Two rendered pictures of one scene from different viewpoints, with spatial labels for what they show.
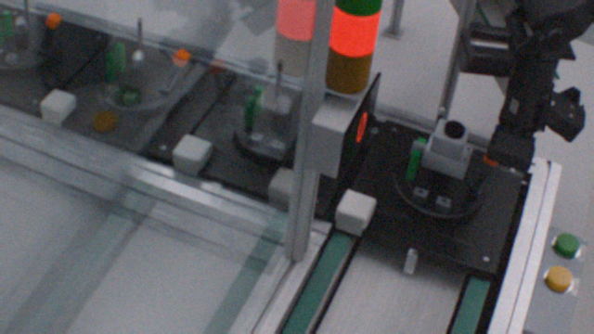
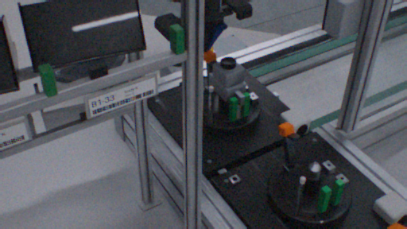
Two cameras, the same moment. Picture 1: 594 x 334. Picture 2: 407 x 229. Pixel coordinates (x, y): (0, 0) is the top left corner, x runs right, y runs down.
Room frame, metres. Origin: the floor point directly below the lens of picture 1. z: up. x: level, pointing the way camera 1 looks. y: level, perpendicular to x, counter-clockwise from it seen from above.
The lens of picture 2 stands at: (1.52, 0.28, 1.64)
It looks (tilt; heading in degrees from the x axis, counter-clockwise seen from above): 41 degrees down; 221
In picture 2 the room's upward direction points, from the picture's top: 1 degrees clockwise
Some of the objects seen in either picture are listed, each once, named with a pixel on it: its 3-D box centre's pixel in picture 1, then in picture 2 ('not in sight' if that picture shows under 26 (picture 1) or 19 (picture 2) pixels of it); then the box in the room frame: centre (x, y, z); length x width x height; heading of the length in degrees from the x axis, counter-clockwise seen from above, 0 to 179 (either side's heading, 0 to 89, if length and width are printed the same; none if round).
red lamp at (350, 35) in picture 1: (354, 24); not in sight; (0.75, -0.04, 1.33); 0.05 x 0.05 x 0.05
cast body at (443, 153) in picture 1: (444, 143); (230, 79); (0.90, -0.20, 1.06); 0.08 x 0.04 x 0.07; 73
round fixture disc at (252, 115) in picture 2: (439, 186); (225, 108); (0.89, -0.21, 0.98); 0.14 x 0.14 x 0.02
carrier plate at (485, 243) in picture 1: (436, 195); (225, 115); (0.89, -0.21, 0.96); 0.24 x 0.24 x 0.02; 73
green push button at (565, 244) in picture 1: (565, 246); not in sight; (0.82, -0.41, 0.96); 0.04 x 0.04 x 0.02
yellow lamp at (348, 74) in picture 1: (348, 62); not in sight; (0.75, -0.04, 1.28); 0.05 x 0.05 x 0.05
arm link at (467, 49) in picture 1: (512, 39); not in sight; (0.86, -0.25, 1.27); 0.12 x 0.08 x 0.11; 94
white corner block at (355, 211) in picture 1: (355, 213); (294, 123); (0.83, -0.09, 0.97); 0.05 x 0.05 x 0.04; 73
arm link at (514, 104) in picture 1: (524, 101); (204, 3); (0.87, -0.29, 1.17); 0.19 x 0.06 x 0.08; 163
